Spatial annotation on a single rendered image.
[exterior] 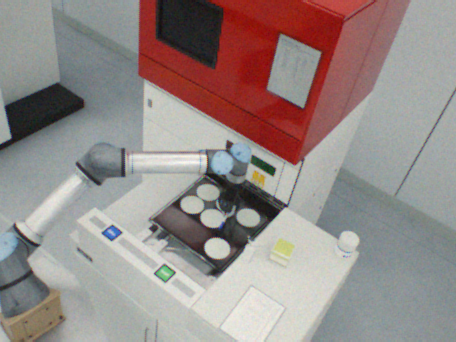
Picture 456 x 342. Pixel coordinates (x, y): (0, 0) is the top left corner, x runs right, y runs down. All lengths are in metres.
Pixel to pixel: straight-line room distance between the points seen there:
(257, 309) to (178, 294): 0.27
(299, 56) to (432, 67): 1.65
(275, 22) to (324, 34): 0.17
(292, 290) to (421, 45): 1.84
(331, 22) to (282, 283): 0.89
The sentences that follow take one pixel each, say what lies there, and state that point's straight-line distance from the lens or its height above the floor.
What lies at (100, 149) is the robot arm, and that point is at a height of 1.33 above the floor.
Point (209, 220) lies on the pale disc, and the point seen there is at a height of 0.90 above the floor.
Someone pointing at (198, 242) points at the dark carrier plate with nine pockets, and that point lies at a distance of 1.84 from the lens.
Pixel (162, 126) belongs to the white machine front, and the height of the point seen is 0.98.
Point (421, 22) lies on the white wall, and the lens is 3.02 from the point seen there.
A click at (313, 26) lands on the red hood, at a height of 1.75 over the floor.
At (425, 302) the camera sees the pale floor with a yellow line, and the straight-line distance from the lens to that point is 3.21.
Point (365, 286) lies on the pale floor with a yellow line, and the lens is 3.09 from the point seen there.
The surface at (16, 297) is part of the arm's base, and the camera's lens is 1.60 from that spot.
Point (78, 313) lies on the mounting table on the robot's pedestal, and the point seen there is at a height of 0.82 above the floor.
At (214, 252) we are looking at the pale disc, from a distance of 1.82.
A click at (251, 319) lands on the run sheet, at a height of 0.97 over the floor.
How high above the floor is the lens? 2.35
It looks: 43 degrees down
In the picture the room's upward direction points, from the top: 11 degrees clockwise
